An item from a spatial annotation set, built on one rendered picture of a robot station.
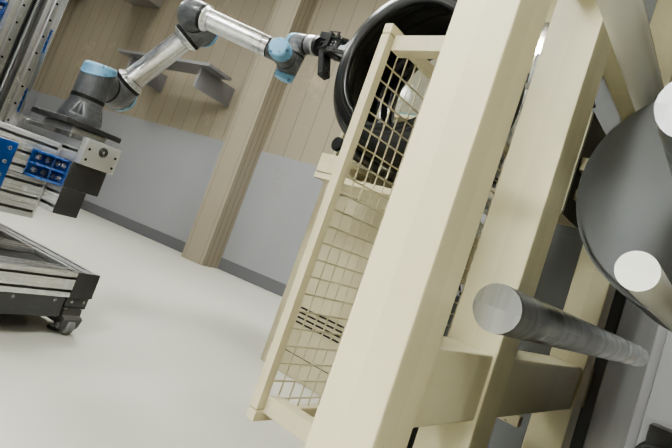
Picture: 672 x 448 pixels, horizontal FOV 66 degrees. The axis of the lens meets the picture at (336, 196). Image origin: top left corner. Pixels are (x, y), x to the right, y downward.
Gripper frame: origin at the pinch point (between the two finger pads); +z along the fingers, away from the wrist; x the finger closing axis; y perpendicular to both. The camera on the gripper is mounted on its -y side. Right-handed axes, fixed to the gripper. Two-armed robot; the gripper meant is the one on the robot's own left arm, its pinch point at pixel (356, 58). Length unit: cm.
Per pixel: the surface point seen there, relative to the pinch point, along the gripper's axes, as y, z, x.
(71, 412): -122, 9, -52
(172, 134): -48, -431, 210
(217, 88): 17, -368, 199
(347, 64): -7.0, 9.3, -11.9
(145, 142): -70, -468, 204
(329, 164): -38.2, 18.5, -11.2
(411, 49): -20, 69, -60
